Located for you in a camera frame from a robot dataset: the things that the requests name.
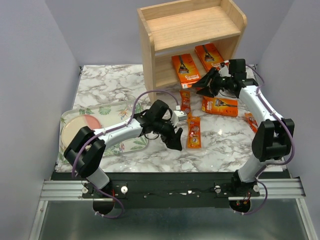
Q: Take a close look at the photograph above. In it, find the leaf-patterned serving tray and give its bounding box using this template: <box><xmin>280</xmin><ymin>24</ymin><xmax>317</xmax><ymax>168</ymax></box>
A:
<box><xmin>56</xmin><ymin>97</ymin><xmax>148</xmax><ymax>169</ymax></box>

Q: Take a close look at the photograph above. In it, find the orange razor pouch upright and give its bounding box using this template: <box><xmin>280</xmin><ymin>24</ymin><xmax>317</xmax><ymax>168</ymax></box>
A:
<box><xmin>179</xmin><ymin>90</ymin><xmax>191</xmax><ymax>115</ymax></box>

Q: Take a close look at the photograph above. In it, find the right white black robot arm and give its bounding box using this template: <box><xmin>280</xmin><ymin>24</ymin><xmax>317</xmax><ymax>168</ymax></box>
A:
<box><xmin>192</xmin><ymin>58</ymin><xmax>295</xmax><ymax>196</ymax></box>

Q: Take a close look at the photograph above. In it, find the aluminium frame rail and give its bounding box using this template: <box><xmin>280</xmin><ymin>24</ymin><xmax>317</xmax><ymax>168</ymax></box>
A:
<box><xmin>40</xmin><ymin>178</ymin><xmax>306</xmax><ymax>201</ymax></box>

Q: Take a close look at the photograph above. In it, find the clear drinking glass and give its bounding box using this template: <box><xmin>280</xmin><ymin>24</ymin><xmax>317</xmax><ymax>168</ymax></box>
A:
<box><xmin>125</xmin><ymin>99</ymin><xmax>135</xmax><ymax>112</ymax></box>

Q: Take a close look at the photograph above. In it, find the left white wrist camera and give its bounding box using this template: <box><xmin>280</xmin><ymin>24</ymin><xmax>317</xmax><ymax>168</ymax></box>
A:
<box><xmin>170</xmin><ymin>110</ymin><xmax>188</xmax><ymax>127</ymax></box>

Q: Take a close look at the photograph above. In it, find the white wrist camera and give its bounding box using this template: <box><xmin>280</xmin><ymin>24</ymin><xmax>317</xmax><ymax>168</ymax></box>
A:
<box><xmin>218</xmin><ymin>60</ymin><xmax>231</xmax><ymax>77</ymax></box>
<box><xmin>170</xmin><ymin>110</ymin><xmax>188</xmax><ymax>127</ymax></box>

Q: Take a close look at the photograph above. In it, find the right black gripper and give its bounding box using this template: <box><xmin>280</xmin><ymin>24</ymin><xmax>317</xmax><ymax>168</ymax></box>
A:
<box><xmin>191</xmin><ymin>67</ymin><xmax>234</xmax><ymax>99</ymax></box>

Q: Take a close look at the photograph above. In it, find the wooden two-tier shelf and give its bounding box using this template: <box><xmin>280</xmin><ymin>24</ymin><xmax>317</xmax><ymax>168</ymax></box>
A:
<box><xmin>137</xmin><ymin>0</ymin><xmax>248</xmax><ymax>102</ymax></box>

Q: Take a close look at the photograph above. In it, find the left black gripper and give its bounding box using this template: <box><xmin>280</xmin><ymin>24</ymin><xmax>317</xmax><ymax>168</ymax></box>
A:
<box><xmin>153</xmin><ymin>117</ymin><xmax>183</xmax><ymax>152</ymax></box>

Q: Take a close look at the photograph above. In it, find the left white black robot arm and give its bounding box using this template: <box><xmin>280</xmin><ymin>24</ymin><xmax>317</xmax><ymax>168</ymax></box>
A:
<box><xmin>63</xmin><ymin>100</ymin><xmax>186</xmax><ymax>198</ymax></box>

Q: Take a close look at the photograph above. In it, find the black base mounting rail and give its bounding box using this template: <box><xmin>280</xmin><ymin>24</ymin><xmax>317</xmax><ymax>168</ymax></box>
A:
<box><xmin>50</xmin><ymin>171</ymin><xmax>261</xmax><ymax>210</ymax></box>

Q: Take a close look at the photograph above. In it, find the orange razor pouch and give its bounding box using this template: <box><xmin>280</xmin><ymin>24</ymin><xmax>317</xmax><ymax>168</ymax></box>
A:
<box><xmin>244</xmin><ymin>112</ymin><xmax>258</xmax><ymax>133</ymax></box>
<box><xmin>186</xmin><ymin>112</ymin><xmax>202</xmax><ymax>149</ymax></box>
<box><xmin>179</xmin><ymin>90</ymin><xmax>191</xmax><ymax>115</ymax></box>

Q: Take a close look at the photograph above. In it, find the cream and pink plate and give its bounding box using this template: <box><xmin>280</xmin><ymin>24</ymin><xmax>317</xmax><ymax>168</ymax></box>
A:
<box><xmin>61</xmin><ymin>114</ymin><xmax>102</xmax><ymax>148</ymax></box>

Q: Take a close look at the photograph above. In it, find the orange razor box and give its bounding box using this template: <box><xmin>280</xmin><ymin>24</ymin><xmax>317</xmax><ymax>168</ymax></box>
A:
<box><xmin>201</xmin><ymin>96</ymin><xmax>238</xmax><ymax>117</ymax></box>
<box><xmin>194</xmin><ymin>43</ymin><xmax>225</xmax><ymax>73</ymax></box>
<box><xmin>171</xmin><ymin>53</ymin><xmax>201</xmax><ymax>89</ymax></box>

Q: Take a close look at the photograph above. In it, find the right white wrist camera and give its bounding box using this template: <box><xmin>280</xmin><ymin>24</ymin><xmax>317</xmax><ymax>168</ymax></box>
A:
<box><xmin>218</xmin><ymin>60</ymin><xmax>231</xmax><ymax>77</ymax></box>

